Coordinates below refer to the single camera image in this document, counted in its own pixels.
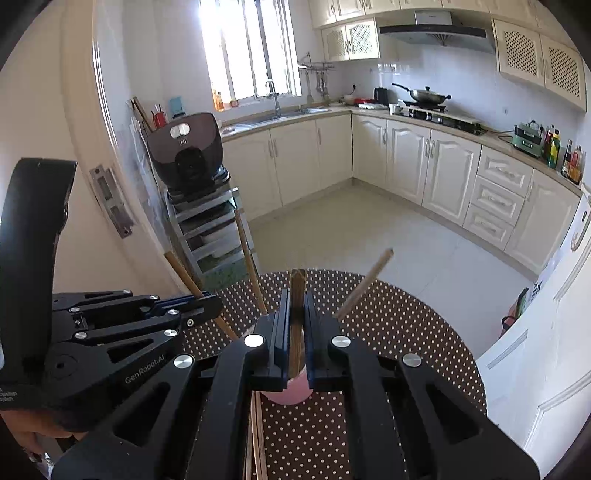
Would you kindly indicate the wall utensil rail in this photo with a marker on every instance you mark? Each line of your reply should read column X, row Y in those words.
column 316, row 69

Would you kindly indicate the metal faucet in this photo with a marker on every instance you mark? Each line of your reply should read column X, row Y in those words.
column 275, row 99

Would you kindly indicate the round brown dotted table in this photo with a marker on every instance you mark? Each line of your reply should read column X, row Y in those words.
column 392, row 323

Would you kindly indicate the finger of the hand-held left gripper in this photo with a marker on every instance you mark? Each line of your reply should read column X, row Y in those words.
column 138, row 369
column 138, row 304

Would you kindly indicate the cream upper kitchen cabinets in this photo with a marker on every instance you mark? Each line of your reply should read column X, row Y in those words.
column 535, row 60

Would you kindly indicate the gas stove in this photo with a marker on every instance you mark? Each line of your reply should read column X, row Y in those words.
column 443, row 117

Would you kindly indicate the black rice cooker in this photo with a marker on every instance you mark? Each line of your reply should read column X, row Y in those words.
column 194, row 143

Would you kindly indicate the green countertop appliance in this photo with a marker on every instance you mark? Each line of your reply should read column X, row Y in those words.
column 528, row 138

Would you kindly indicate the red and green bag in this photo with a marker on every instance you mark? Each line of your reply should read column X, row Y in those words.
column 517, row 309

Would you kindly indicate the range hood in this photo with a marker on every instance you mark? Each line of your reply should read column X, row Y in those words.
column 434, row 30

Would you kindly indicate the cream lower kitchen cabinets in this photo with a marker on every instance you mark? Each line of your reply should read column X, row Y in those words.
column 415, row 161

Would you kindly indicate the small white cup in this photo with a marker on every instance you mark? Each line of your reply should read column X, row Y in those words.
column 395, row 109

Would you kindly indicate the light wooden chopstick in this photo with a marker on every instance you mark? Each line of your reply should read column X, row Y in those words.
column 258, row 438

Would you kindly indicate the red container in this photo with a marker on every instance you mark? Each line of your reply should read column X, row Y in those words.
column 160, row 119

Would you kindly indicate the orange bottle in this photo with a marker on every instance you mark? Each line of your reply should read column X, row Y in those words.
column 219, row 101

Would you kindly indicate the white door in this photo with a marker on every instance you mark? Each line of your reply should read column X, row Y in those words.
column 531, row 369

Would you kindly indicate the cluster of condiment bottles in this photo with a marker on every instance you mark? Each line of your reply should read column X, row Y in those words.
column 565, row 157

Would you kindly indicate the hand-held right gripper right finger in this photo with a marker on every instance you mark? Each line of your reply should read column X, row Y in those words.
column 312, row 332

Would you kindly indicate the cream kitchen cabinets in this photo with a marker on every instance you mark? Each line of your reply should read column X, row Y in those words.
column 535, row 60
column 415, row 161

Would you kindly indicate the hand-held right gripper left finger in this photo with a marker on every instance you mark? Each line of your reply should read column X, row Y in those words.
column 282, row 332

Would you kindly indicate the metal wok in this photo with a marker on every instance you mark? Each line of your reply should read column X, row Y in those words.
column 427, row 96

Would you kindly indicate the red dish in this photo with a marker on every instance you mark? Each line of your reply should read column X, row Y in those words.
column 364, row 100

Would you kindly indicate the blue card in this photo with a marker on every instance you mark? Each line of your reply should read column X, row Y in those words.
column 176, row 106

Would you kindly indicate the white door frame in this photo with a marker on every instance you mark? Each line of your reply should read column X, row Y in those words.
column 115, row 115

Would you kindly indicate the metal storage rack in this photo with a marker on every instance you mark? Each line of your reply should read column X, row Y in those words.
column 207, row 230

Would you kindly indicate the steel sink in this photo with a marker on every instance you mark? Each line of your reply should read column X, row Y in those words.
column 286, row 115

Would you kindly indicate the black kettle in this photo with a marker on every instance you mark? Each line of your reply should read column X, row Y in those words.
column 381, row 95

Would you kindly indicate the kitchen window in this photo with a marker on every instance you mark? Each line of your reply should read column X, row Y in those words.
column 249, row 46

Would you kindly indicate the person's left hand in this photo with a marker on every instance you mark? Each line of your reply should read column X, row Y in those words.
column 27, row 434

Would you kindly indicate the wooden board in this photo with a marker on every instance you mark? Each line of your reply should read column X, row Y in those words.
column 141, row 115

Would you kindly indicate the white plate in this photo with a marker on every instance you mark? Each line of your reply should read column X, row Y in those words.
column 371, row 106

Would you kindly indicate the pink cup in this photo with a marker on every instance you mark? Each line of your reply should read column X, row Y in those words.
column 286, row 395

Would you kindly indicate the metal door strike plate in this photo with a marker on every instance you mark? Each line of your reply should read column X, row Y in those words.
column 111, row 198

